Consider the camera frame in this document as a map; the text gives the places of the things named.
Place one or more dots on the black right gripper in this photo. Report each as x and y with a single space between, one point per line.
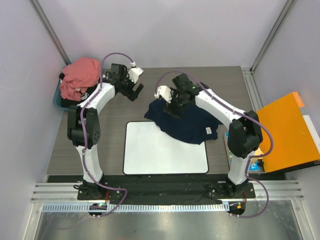
170 107

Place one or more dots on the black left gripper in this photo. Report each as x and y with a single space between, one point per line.
134 94

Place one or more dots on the navy blue t-shirt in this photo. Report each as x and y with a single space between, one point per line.
194 127

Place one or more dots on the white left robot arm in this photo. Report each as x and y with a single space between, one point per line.
83 125

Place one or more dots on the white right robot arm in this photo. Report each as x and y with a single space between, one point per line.
244 131

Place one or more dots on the white mat with black border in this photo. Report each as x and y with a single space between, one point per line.
150 151

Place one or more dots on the pink crumpled t-shirt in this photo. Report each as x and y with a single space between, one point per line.
78 76

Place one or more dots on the teal laundry basket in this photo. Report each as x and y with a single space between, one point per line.
57 95

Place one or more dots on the colourful picture book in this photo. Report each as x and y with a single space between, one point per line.
256 166

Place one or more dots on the orange board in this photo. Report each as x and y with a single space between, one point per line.
293 146

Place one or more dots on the grey white panel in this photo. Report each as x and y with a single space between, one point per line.
311 127

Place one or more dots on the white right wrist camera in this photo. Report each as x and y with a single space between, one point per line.
164 92

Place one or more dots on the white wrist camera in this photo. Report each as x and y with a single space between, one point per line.
164 92
135 73

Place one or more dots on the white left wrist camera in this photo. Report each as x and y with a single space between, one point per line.
135 73

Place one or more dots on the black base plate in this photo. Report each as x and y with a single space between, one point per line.
213 186

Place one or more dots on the white slotted cable duct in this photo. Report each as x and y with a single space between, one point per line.
91 207

